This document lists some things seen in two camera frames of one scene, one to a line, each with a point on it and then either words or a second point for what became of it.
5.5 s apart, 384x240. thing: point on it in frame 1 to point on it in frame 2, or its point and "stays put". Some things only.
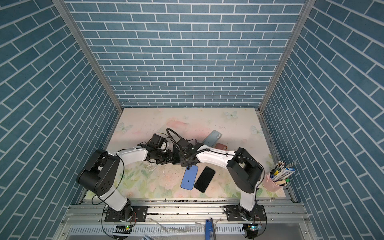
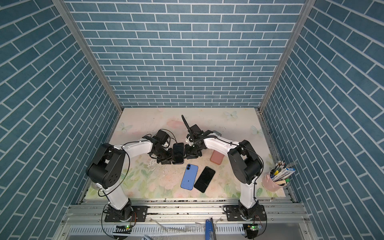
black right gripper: [182, 162] to [188, 154]
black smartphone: [205, 179] stays put
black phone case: [176, 157] stays put
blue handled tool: [210, 234] stays put
